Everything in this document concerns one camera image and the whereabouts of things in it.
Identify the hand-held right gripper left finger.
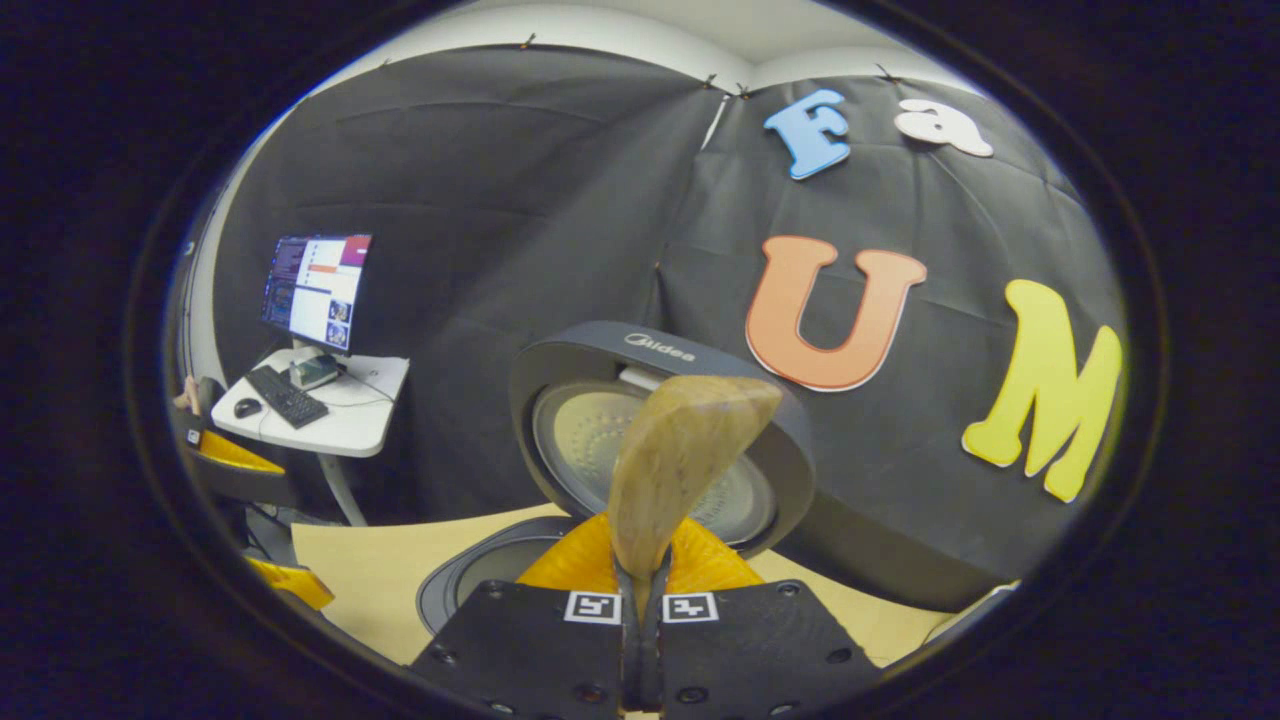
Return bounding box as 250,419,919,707
410,513,641,716

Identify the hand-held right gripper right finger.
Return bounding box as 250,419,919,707
645,513,886,716

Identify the dark grey rice cooker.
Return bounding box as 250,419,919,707
416,320,816,636

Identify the black keyboard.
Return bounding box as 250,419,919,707
244,364,330,430

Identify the grey desk device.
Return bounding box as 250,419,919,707
288,353,343,392

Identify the white side desk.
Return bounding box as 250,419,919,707
210,347,411,528

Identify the computer monitor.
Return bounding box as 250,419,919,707
260,233,374,356

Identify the black backdrop cloth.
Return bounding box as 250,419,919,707
205,45,1131,613

